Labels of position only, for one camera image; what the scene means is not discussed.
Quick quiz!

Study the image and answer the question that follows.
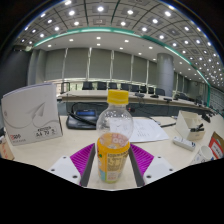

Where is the row of black office chairs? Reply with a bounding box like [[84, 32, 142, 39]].
[[81, 80, 166, 97]]

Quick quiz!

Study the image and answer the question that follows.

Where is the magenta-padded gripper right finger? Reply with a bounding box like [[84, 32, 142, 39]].
[[128, 142, 176, 188]]

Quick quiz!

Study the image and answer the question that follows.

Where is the black desk console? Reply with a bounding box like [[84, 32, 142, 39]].
[[65, 108, 99, 130]]

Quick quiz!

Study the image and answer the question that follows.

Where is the white printed paper sheet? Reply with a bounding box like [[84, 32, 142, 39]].
[[128, 118, 170, 144]]

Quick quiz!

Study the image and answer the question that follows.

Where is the black desk microphone unit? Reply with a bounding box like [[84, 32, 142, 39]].
[[201, 113, 212, 124]]

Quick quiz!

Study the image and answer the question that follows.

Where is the brown cardboard box, red label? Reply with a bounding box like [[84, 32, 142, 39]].
[[208, 130, 224, 160]]

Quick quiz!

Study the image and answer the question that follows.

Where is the group of ceiling lights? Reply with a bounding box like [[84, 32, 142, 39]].
[[19, 0, 224, 88]]

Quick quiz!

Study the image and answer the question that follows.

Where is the long curved conference desk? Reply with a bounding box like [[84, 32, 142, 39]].
[[58, 89, 214, 116]]

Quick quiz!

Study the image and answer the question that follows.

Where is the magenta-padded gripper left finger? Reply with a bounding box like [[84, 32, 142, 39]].
[[48, 142, 97, 188]]

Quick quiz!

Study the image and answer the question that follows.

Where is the white printer paper box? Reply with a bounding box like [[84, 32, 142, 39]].
[[0, 82, 64, 147]]

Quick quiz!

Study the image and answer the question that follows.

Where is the yellow-capped clear drink bottle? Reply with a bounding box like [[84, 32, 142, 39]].
[[95, 89, 135, 184]]

